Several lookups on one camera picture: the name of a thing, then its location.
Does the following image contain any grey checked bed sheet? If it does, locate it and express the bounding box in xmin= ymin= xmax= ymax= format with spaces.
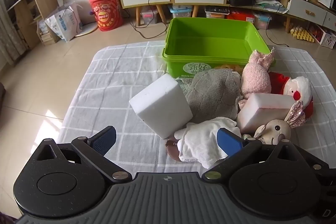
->
xmin=54 ymin=40 xmax=336 ymax=182

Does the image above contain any beige bunny doll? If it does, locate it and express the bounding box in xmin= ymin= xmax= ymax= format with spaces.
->
xmin=241 ymin=102 xmax=306 ymax=146

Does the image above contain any red printed bucket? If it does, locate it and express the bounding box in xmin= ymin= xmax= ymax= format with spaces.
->
xmin=89 ymin=0 xmax=124 ymax=31

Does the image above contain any large white foam block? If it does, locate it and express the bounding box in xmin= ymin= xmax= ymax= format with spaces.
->
xmin=129 ymin=73 xmax=193 ymax=139

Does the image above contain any small white foam block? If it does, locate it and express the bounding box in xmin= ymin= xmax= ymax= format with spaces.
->
xmin=236 ymin=93 xmax=296 ymax=134

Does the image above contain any yellow egg tray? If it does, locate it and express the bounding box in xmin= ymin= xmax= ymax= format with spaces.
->
xmin=290 ymin=26 xmax=315 ymax=43

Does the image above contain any clear box with colourful contents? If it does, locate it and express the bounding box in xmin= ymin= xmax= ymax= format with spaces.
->
xmin=253 ymin=14 xmax=272 ymax=30

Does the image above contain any brown slipper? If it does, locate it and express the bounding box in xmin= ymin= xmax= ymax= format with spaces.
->
xmin=165 ymin=137 xmax=184 ymax=161

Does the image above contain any green plastic box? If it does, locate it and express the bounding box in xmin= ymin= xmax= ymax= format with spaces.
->
xmin=162 ymin=17 xmax=275 ymax=80

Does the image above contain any red flat box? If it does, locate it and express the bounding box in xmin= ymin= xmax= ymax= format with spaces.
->
xmin=230 ymin=13 xmax=255 ymax=24

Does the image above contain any white cloth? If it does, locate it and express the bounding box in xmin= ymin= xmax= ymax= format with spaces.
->
xmin=175 ymin=117 xmax=242 ymax=168

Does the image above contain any clear storage box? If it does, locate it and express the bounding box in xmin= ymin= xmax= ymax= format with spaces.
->
xmin=140 ymin=6 xmax=159 ymax=25

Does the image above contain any white red toy box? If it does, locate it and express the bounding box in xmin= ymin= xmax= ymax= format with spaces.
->
xmin=308 ymin=23 xmax=336 ymax=49

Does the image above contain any white round base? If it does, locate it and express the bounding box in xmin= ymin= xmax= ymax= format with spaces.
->
xmin=75 ymin=22 xmax=99 ymax=38

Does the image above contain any clear box with black lid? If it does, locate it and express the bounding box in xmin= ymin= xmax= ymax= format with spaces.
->
xmin=205 ymin=6 xmax=230 ymax=21

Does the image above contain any brown cardboard box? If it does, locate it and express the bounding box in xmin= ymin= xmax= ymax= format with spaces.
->
xmin=38 ymin=19 xmax=59 ymax=46

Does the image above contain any patterned curtain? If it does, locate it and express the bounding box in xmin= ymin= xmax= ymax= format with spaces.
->
xmin=0 ymin=0 xmax=27 ymax=62

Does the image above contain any clear box with blue lid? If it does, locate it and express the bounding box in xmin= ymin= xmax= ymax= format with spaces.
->
xmin=169 ymin=5 xmax=193 ymax=20

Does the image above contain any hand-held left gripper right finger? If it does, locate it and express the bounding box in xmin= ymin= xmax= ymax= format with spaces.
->
xmin=202 ymin=128 xmax=319 ymax=182

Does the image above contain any pile of white papers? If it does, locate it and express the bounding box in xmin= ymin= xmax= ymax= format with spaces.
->
xmin=253 ymin=0 xmax=288 ymax=13

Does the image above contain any white paper bag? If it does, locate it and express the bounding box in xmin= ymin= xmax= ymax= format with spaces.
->
xmin=45 ymin=2 xmax=82 ymax=42

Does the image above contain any curved wooden side cabinet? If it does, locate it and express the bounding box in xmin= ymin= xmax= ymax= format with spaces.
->
xmin=227 ymin=0 xmax=336 ymax=30

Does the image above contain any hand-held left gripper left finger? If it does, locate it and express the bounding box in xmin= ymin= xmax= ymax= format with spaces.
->
xmin=35 ymin=126 xmax=132 ymax=184

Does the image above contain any pink plush toy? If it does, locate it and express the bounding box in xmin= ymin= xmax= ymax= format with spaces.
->
xmin=238 ymin=47 xmax=276 ymax=109

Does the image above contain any red white santa plush toy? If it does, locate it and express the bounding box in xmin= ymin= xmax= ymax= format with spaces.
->
xmin=269 ymin=72 xmax=314 ymax=119

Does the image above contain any grey knitted towel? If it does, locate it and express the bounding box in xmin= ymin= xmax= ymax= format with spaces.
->
xmin=176 ymin=68 xmax=246 ymax=125

